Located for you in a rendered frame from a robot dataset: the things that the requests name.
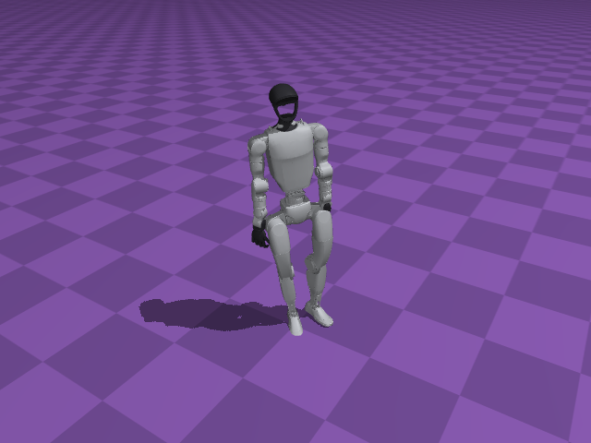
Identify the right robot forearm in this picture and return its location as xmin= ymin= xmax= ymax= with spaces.
xmin=251 ymin=180 xmax=268 ymax=228

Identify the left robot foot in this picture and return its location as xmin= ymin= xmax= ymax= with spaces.
xmin=305 ymin=301 xmax=333 ymax=327

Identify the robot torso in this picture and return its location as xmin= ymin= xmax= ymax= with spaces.
xmin=264 ymin=118 xmax=314 ymax=225

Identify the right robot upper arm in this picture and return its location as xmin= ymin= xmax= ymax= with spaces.
xmin=247 ymin=133 xmax=269 ymax=194

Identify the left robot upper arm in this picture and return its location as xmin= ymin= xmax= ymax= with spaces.
xmin=308 ymin=123 xmax=332 ymax=179

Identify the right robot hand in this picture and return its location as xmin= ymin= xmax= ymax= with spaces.
xmin=251 ymin=220 xmax=270 ymax=248

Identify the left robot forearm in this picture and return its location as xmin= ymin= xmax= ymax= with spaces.
xmin=318 ymin=171 xmax=333 ymax=209

